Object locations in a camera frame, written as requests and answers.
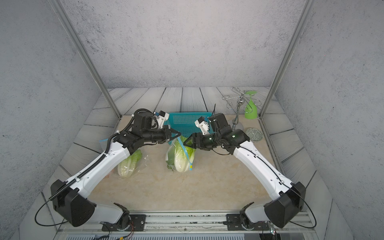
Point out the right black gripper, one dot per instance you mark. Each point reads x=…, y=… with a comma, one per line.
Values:
x=200, y=145

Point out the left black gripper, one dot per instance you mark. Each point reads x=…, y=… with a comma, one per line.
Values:
x=167, y=136

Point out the chinese cabbage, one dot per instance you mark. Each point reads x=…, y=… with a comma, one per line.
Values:
x=170, y=158
x=127, y=167
x=184, y=158

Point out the clear zipper bag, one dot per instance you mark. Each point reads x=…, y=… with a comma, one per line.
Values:
x=181, y=140
x=119, y=161

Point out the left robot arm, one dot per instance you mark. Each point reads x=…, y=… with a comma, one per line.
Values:
x=70, y=198

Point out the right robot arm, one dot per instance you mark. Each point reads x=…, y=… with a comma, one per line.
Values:
x=287, y=198

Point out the teal plastic basket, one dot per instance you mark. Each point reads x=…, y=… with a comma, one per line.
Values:
x=185, y=122

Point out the silver metal cup rack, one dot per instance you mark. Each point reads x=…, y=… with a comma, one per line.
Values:
x=238, y=104

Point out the green plastic goblet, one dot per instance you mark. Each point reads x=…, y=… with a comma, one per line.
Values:
x=251, y=110

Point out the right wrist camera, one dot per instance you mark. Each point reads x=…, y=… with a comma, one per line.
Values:
x=203, y=125

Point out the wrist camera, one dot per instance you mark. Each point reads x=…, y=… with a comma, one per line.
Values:
x=161, y=118
x=203, y=125

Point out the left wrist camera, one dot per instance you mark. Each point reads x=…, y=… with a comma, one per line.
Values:
x=161, y=118

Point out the aluminium front rail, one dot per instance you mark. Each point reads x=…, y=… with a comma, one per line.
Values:
x=192, y=225

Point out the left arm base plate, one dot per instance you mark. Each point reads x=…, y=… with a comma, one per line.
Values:
x=132, y=222

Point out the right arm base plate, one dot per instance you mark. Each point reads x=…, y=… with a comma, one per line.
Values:
x=237, y=222

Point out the left aluminium frame post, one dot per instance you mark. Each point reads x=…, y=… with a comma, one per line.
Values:
x=70, y=30

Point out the aluminium frame post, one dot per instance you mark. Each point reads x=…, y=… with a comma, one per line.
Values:
x=308, y=7
x=70, y=30

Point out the right aluminium frame post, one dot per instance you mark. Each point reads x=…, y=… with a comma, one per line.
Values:
x=308, y=7

